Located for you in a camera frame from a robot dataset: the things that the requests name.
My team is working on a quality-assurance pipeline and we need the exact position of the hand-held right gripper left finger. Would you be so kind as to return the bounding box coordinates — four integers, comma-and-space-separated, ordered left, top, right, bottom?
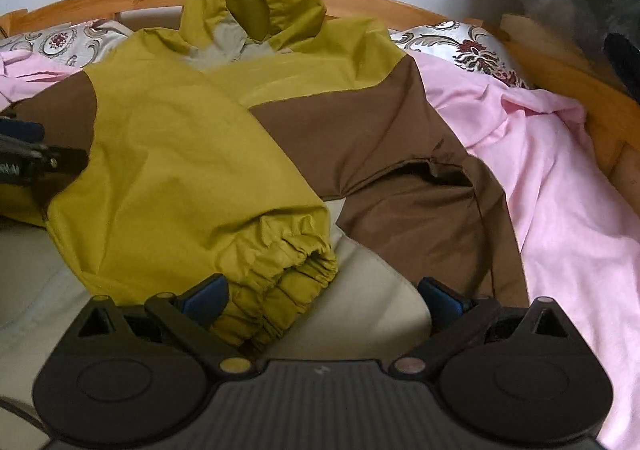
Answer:
75, 274, 258, 378

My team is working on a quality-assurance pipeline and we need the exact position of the wooden bed frame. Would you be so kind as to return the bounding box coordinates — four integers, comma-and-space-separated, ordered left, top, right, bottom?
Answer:
0, 0, 640, 213

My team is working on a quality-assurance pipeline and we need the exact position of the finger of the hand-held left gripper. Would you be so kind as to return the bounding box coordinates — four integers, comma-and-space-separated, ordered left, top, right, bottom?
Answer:
0, 116, 90, 191

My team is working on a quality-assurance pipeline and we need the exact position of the olive brown beige hooded jacket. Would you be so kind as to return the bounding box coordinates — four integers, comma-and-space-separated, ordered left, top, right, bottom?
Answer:
0, 0, 532, 431

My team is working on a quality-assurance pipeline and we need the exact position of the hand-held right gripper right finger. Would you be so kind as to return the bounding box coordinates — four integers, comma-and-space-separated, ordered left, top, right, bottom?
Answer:
392, 277, 571, 376

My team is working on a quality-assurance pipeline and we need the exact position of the pink blanket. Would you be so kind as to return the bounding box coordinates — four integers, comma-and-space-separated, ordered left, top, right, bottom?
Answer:
0, 48, 640, 446

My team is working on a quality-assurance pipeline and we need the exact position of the floral patterned pillow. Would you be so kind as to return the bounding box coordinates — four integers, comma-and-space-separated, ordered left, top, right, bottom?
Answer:
10, 19, 136, 67
389, 20, 532, 90

